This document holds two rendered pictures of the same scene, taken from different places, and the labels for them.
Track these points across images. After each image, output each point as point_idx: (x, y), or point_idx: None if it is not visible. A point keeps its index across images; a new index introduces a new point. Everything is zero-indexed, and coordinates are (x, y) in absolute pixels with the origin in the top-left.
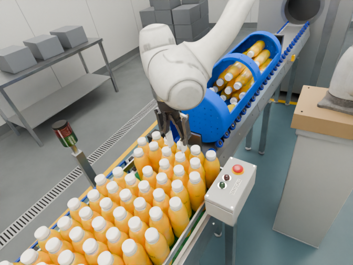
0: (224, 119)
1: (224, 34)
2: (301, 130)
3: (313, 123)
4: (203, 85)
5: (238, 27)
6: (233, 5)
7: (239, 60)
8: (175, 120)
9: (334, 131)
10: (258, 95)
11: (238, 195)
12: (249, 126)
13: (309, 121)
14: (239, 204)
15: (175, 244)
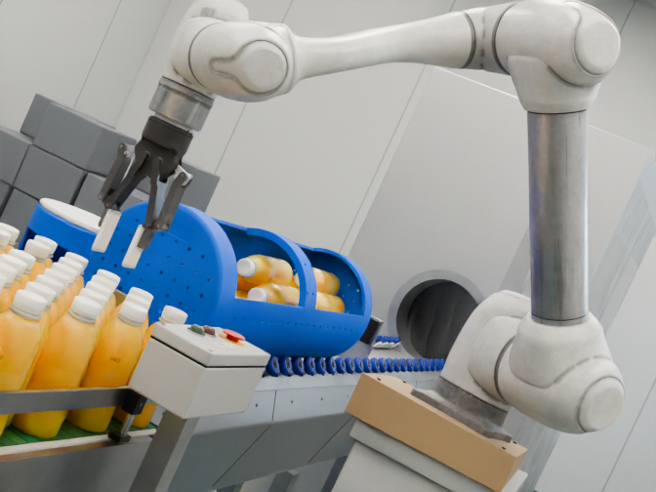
0: (222, 291)
1: (333, 49)
2: (365, 427)
3: (394, 410)
4: (289, 69)
5: (351, 59)
6: (353, 36)
7: (285, 244)
8: (159, 178)
9: (430, 439)
10: (285, 380)
11: (226, 351)
12: (239, 425)
13: (387, 402)
14: (218, 374)
15: (8, 432)
